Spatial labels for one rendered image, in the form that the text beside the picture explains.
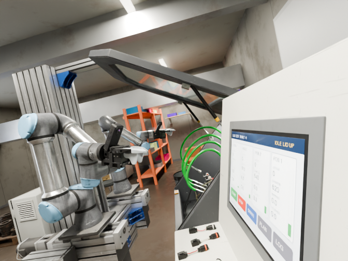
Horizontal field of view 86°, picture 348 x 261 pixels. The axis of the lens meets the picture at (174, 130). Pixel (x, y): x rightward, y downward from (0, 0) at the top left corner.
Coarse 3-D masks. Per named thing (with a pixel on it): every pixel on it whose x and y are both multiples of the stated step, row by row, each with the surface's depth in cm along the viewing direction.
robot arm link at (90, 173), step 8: (80, 168) 78; (88, 168) 78; (96, 168) 80; (104, 168) 84; (80, 176) 79; (88, 176) 78; (96, 176) 80; (104, 176) 86; (88, 184) 78; (96, 184) 80
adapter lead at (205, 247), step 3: (201, 246) 72; (204, 246) 72; (207, 246) 72; (198, 249) 72; (201, 249) 72; (204, 249) 72; (207, 249) 72; (180, 252) 71; (183, 252) 71; (186, 252) 72; (192, 252) 72; (195, 252) 72; (180, 255) 70; (183, 255) 70; (186, 255) 71; (180, 258) 70; (183, 258) 70
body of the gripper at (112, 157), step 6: (102, 144) 75; (102, 150) 74; (102, 156) 74; (108, 156) 74; (114, 156) 70; (120, 156) 69; (102, 162) 74; (108, 162) 73; (114, 162) 70; (120, 162) 68; (126, 162) 71; (114, 168) 69; (120, 168) 68
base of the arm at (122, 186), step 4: (120, 180) 150; (124, 180) 152; (116, 184) 150; (120, 184) 149; (124, 184) 151; (128, 184) 153; (116, 188) 149; (120, 188) 149; (124, 188) 150; (128, 188) 151; (116, 192) 149; (120, 192) 148
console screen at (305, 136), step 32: (256, 128) 51; (288, 128) 37; (320, 128) 29; (256, 160) 51; (288, 160) 37; (320, 160) 29; (256, 192) 50; (288, 192) 37; (320, 192) 29; (256, 224) 50; (288, 224) 36; (320, 224) 29; (288, 256) 36
